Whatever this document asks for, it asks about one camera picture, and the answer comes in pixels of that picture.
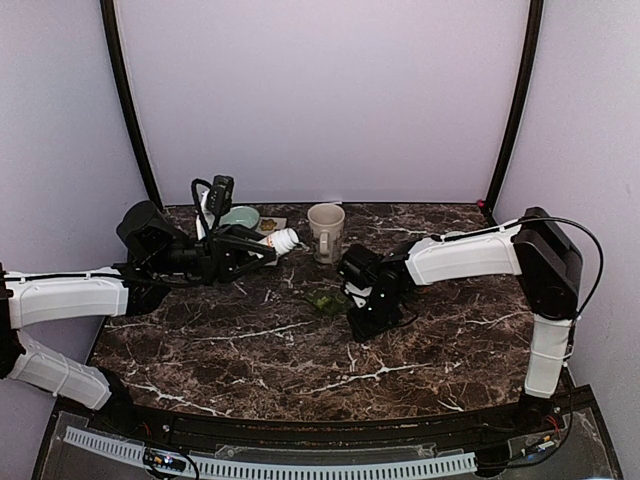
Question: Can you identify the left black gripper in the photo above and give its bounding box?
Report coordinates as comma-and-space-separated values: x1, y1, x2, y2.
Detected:
149, 222, 282, 286

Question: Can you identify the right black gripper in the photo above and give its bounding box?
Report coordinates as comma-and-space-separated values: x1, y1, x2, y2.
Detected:
347, 288, 405, 342

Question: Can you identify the small white pill bottle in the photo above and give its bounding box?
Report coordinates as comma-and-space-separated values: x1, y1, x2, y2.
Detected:
261, 228, 300, 257

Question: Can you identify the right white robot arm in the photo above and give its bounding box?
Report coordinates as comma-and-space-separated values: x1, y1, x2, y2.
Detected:
337, 207, 594, 434

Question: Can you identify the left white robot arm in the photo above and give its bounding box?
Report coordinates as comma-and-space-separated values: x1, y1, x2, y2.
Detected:
1, 201, 290, 436

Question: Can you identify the left light green bowl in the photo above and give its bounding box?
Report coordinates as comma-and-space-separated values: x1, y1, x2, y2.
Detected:
220, 206, 261, 230

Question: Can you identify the floral square plate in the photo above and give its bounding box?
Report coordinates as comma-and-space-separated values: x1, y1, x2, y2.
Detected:
254, 216, 288, 237

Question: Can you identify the cream coral pattern mug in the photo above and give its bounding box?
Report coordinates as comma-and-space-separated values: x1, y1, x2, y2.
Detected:
307, 203, 346, 264

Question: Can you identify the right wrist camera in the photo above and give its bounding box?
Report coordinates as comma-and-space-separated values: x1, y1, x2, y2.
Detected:
341, 282, 372, 308

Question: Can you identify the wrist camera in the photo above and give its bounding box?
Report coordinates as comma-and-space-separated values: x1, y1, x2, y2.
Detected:
341, 282, 372, 308
191, 175, 235, 240

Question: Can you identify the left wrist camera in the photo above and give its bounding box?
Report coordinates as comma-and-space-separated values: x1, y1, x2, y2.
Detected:
191, 175, 235, 240

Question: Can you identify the white slotted cable duct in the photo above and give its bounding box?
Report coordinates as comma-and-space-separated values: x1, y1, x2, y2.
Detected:
63, 427, 478, 479

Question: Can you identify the black front table rail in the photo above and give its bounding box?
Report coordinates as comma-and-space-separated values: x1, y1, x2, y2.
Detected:
90, 404, 569, 450

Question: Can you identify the left black frame post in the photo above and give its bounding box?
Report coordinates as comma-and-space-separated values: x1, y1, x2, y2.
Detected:
99, 0, 164, 210

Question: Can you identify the black frame post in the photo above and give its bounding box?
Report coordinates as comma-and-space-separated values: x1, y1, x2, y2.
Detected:
99, 0, 164, 210
478, 0, 544, 221

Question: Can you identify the right black frame post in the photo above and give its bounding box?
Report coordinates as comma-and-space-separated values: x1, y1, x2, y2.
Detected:
478, 0, 544, 221

